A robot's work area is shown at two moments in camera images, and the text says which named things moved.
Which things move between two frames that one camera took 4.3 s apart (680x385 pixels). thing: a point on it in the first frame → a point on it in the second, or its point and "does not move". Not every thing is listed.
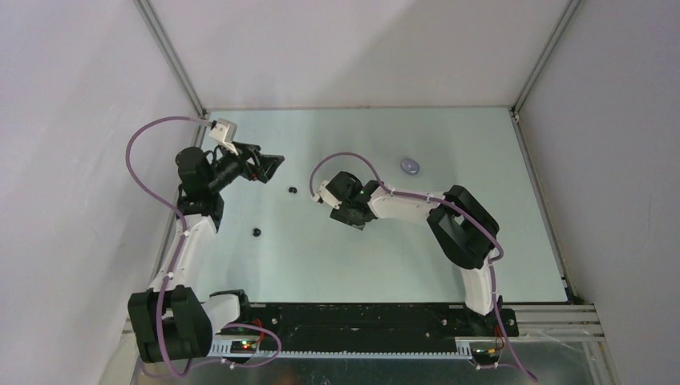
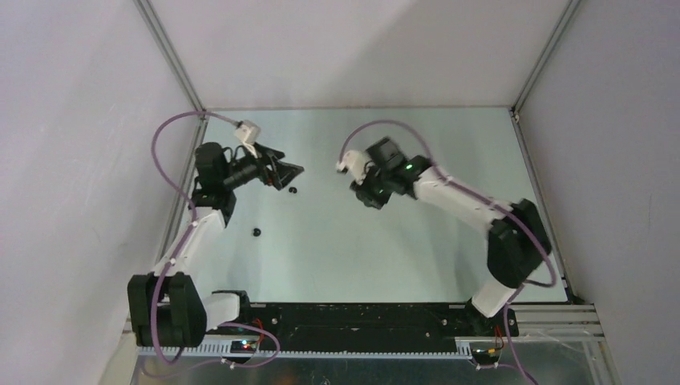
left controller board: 243,346 does not move
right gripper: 342,216 → 364,192
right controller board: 485,355 does not move
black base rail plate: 369,326 does not move
